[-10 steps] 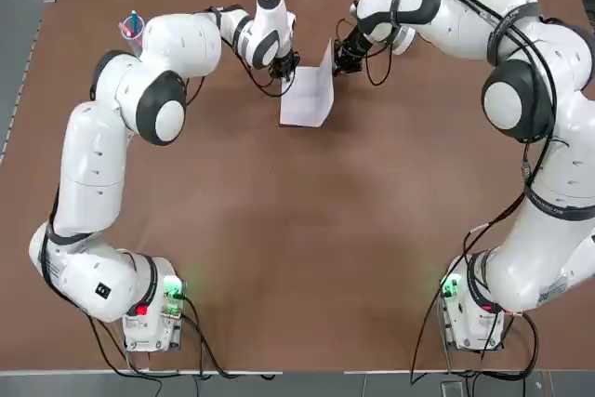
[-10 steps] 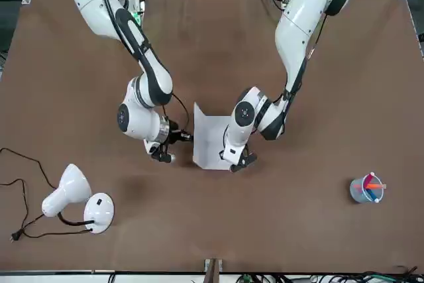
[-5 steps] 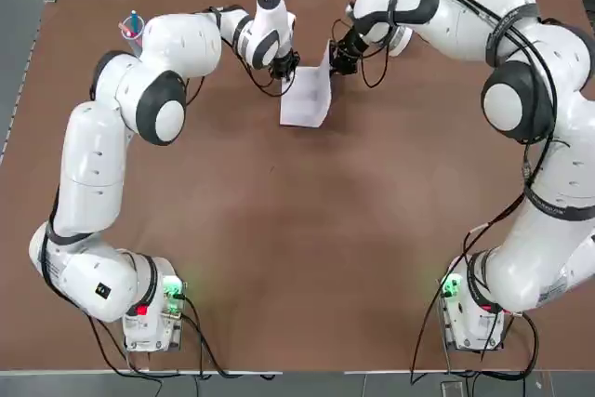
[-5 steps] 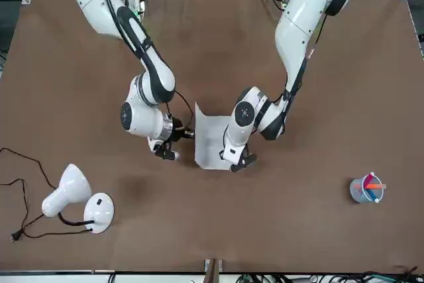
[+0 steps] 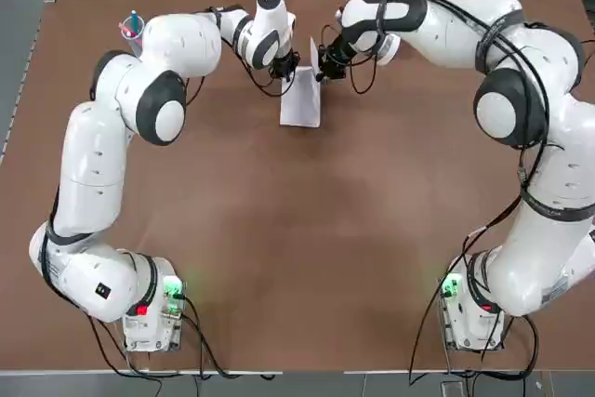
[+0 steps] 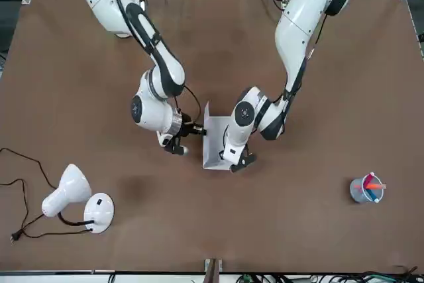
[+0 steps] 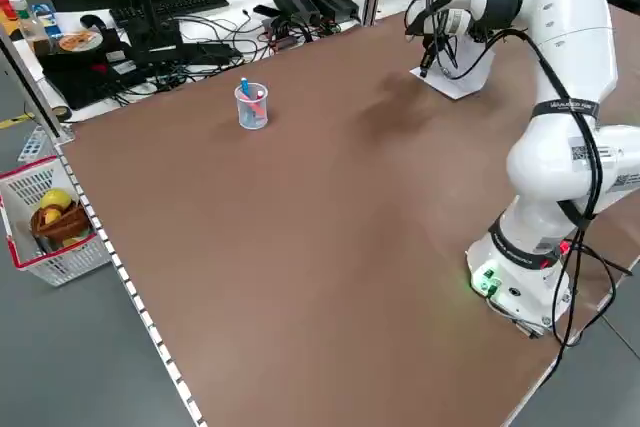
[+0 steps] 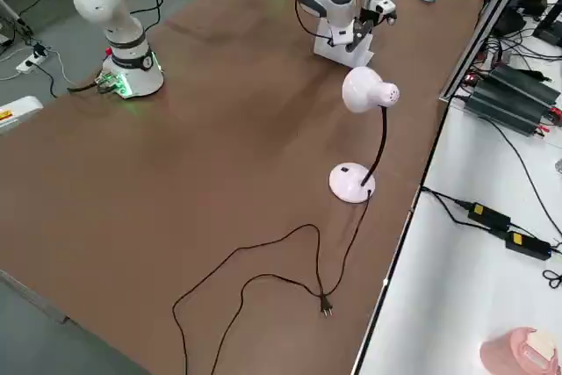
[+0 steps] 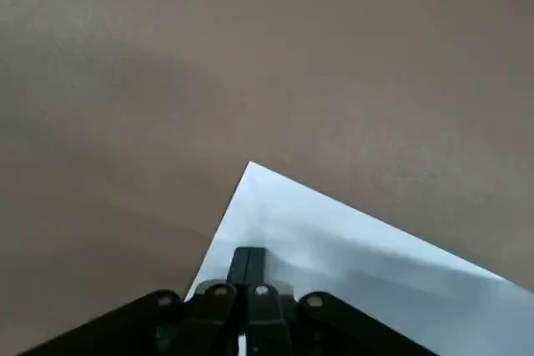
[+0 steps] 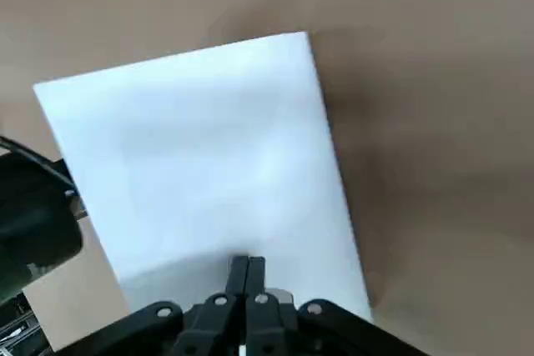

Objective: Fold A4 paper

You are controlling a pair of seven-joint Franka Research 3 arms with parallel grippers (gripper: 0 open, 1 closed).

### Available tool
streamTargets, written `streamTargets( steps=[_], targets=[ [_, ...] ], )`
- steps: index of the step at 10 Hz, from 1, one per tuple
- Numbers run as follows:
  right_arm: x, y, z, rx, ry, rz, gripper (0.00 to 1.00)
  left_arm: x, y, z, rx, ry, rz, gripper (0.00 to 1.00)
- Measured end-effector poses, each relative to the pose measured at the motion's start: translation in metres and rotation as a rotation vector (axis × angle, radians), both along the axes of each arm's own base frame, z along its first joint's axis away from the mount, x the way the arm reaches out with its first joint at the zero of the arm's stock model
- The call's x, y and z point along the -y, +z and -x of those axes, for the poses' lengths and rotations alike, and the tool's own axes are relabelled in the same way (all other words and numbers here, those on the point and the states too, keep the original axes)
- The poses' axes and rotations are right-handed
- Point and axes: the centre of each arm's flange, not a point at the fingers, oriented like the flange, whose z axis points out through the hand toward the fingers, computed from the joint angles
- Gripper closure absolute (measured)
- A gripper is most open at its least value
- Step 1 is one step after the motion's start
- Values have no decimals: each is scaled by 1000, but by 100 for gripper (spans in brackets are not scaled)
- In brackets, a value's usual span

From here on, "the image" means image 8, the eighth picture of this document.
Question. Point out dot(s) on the aluminium frame post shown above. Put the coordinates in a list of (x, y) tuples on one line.
[(487, 19)]

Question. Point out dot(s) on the black adapter with yellow label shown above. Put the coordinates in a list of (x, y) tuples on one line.
[(529, 245), (489, 216)]

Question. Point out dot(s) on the white power strip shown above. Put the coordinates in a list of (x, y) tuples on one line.
[(31, 63)]

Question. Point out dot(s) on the black power supply unit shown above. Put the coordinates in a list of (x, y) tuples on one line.
[(505, 109), (524, 83)]

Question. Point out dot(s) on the white desk lamp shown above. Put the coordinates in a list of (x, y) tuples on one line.
[(362, 89)]

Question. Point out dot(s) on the white box with yellow label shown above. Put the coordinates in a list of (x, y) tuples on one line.
[(17, 113)]

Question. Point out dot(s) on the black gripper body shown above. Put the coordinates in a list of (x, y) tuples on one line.
[(368, 17)]

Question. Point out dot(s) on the white A4 paper sheet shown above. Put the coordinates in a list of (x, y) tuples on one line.
[(338, 58)]

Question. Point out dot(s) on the pink plastic model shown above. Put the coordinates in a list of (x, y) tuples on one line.
[(513, 351)]

